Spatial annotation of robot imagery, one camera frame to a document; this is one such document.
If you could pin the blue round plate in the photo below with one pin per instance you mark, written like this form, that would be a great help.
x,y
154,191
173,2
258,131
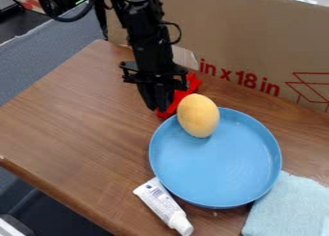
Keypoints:
x,y
221,171

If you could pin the light blue towel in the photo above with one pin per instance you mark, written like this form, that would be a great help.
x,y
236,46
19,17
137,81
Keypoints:
x,y
292,210

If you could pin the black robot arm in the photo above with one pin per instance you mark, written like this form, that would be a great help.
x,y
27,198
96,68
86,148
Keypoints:
x,y
138,15

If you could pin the white cream tube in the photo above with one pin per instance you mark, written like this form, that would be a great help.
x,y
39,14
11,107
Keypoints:
x,y
161,203

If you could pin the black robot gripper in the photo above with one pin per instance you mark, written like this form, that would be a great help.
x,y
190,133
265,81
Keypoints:
x,y
153,70

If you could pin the red rectangular block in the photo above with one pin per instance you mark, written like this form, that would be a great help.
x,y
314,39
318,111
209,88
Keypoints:
x,y
194,82

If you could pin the yellow potato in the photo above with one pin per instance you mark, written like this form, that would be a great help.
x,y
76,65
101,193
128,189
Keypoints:
x,y
197,115

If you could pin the grey fabric panel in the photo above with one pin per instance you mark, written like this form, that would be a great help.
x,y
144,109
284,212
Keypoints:
x,y
32,54

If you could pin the cardboard box wall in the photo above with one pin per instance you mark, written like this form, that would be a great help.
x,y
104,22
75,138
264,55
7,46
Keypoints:
x,y
265,44

